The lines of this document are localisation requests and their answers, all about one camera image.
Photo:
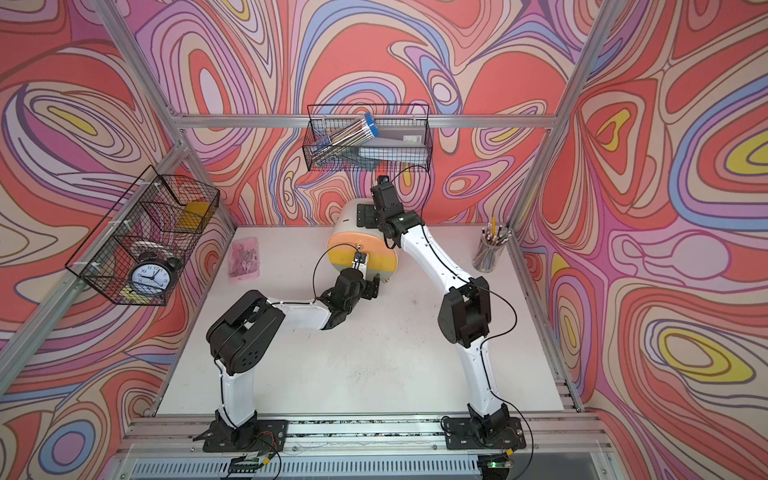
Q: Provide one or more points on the orange top drawer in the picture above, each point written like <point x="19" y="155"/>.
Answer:
<point x="369" y="242"/>

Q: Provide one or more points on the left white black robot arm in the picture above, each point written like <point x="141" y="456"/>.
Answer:
<point x="239" y="339"/>

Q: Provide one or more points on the black wire basket left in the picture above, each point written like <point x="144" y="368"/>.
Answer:
<point x="147" y="210"/>

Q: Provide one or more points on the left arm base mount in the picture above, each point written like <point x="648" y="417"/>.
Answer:
<point x="253" y="435"/>

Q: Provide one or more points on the black wire basket back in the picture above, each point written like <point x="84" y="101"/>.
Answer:
<point x="384" y="114"/>

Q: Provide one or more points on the yellow drawer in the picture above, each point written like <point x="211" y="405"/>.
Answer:
<point x="383" y="261"/>

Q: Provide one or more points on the black wire basket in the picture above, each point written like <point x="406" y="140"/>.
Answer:
<point x="147" y="210"/>
<point x="384" y="114"/>

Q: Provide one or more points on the clear pencil tube blue cap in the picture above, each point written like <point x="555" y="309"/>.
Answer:
<point x="332" y="144"/>

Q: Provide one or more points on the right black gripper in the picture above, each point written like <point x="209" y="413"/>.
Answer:
<point x="369" y="212"/>

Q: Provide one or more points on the pencil holder cup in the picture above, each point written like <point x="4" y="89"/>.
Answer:
<point x="493" y="240"/>

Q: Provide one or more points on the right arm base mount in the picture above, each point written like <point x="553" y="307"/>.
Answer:
<point x="498" y="430"/>

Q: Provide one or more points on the green circuit board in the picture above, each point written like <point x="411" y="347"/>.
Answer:
<point x="246" y="465"/>

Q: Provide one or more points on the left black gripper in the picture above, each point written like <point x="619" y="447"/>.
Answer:
<point x="370" y="287"/>

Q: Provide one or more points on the pink plastic case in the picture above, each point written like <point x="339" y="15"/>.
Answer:
<point x="244" y="259"/>

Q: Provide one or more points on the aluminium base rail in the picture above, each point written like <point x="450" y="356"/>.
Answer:
<point x="559" y="446"/>

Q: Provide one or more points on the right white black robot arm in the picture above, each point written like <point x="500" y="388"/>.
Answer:
<point x="464" y="315"/>

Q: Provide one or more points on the cream round drawer cabinet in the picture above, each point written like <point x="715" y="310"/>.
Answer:
<point x="345" y="222"/>

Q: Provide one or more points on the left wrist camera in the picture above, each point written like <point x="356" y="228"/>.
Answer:
<point x="359" y="262"/>

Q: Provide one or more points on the grey box in basket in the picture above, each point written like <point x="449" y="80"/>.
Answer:
<point x="398" y="144"/>

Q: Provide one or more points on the yellow object in basket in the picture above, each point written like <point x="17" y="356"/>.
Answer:
<point x="191" y="217"/>

